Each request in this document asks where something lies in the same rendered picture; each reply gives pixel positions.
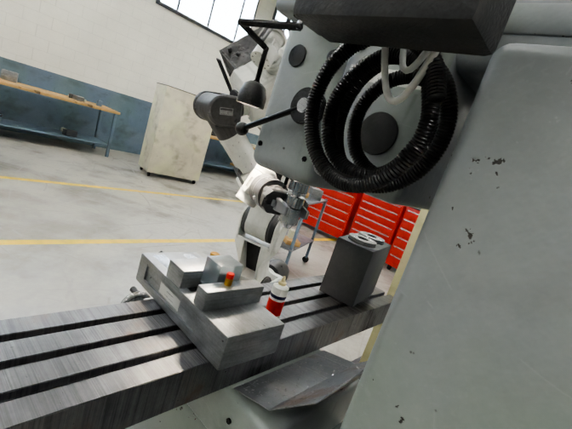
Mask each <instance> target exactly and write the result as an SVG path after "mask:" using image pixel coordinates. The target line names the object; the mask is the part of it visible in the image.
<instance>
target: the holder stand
mask: <svg viewBox="0 0 572 429"><path fill-rule="evenodd" d="M390 248H391V245H390V244H388V243H385V240H384V239H383V238H381V237H378V236H376V235H374V234H372V233H369V232H358V233H350V234H349V235H345V236H341V237H338V239H337V241H336V244H335V248H334V251H333V253H332V255H331V258H330V261H329V264H328V267H327V270H326V272H325V274H324V277H323V281H322V283H321V286H320V289H319V290H320V291H322V292H324V293H325V294H327V295H330V296H331V297H333V298H335V299H337V300H339V301H341V302H343V303H345V304H346V305H348V306H350V307H354V306H355V305H356V304H357V303H359V302H360V301H362V300H363V299H365V298H366V297H367V296H369V295H371V294H372V293H373V292H374V289H375V285H376V284H377V281H378V278H379V276H380V273H381V270H382V268H383V266H384V264H385V261H386V257H387V256H388V253H389V250H390Z"/></svg>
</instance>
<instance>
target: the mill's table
mask: <svg viewBox="0 0 572 429"><path fill-rule="evenodd" d="M323 277H324V275H320V276H314V277H303V278H296V279H290V280H285V282H286V283H287V284H286V285H287V286H288V287H289V292H288V294H287V297H286V300H285V302H284V305H283V309H282V312H281V315H280V317H279V320H281V321H282V322H283V323H284V328H283V332H282V334H281V337H280V340H279V342H278V345H277V350H276V351H275V352H274V353H272V354H269V355H266V356H264V357H258V358H256V359H253V360H250V361H248V362H245V363H240V364H237V365H234V366H231V367H229V368H226V369H221V370H217V369H216V368H215V367H214V366H213V365H212V364H211V363H210V361H209V360H208V359H207V358H206V357H205V356H204V355H203V354H202V353H201V352H200V351H199V350H198V349H197V347H196V346H195V345H194V344H193V343H192V342H191V341H190V339H189V338H188V337H187V336H186V335H185V334H184V333H183V331H182V330H181V329H180V328H179V327H178V326H177V325H176V323H175V322H174V321H173V320H172V319H171V318H170V317H169V315H168V314H167V313H166V312H165V311H164V310H163V308H162V307H161V306H160V305H159V304H158V303H157V302H156V301H155V300H154V299H150V300H138V301H132V302H126V303H120V304H114V305H107V306H96V307H90V308H83V309H77V310H71V311H64V312H53V313H47V314H41V315H35V316H29V317H17V318H10V319H4V320H0V429H125V428H127V427H130V426H133V425H135V424H138V423H140V422H142V421H144V420H148V419H150V418H152V417H154V416H157V415H160V414H162V413H164V412H167V411H169V410H171V409H175V408H177V407H179V406H181V405H183V404H186V403H189V402H191V401H193V400H196V399H198V398H201V397H204V396H206V395H209V394H210V393H212V392H216V391H219V390H220V389H223V388H225V387H228V386H230V385H233V384H235V383H238V382H239V381H242V380H246V379H248V378H249V377H252V376H254V375H257V374H260V373H262V372H264V371H267V370H268V369H272V368H275V367H277V366H279V365H281V364H283V363H287V362H289V361H291V360H294V359H296V358H299V357H301V356H304V355H306V354H308V353H310V352H314V351H316V350H318V349H320V348H323V347H325V346H328V345H331V344H333V343H335V342H337V341H339V340H343V339H345V338H347V337H350V336H352V335H355V334H357V333H360V332H362V331H364V330H366V329H370V328H372V327H374V326H376V325H379V324H381V323H383V322H384V319H385V317H386V314H387V312H388V309H389V307H390V305H391V303H392V299H393V296H391V295H384V294H385V292H384V291H383V290H381V289H378V288H376V287H375V289H374V292H373V293H372V294H371V295H369V296H367V297H366V298H365V299H363V300H362V301H360V302H359V303H357V304H356V305H355V306H354V307H350V306H348V305H346V304H345V303H343V302H341V301H339V300H337V299H335V298H333V297H331V296H330V295H327V294H325V293H324V292H322V291H320V290H319V289H320V286H321V283H322V281H323Z"/></svg>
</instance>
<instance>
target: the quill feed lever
mask: <svg viewBox="0 0 572 429"><path fill-rule="evenodd" d="M310 90H311V88H309V87H307V88H303V89H301V90H300V91H298V92H297V93H296V95H295V96H294V98H293V99H292V102H291V105H290V108H289V109H286V110H284V111H281V112H277V113H275V114H272V115H270V116H268V117H263V118H261V119H259V120H256V121H253V122H252V123H245V122H239V123H237V125H236V127H235V130H236V132H237V134H239V135H246V134H247V133H248V132H249V129H252V128H254V127H257V126H260V125H262V124H264V123H269V122H271V121H274V120H276V119H279V118H281V117H286V116H288V115H291V117H292V119H293V120H294V121H295V122H296V123H298V124H300V125H303V126H305V124H304V122H305V121H304V120H305V118H304V116H305V113H306V112H305V110H306V103H307V100H308V99H307V97H309V94H310V92H309V91H310ZM322 101H323V102H321V103H322V105H321V107H320V109H321V110H320V113H319V114H320V116H319V117H320V118H319V120H320V121H321V120H322V118H323V112H324V109H325V106H326V99H325V97H323V100H322ZM320 121H319V122H320Z"/></svg>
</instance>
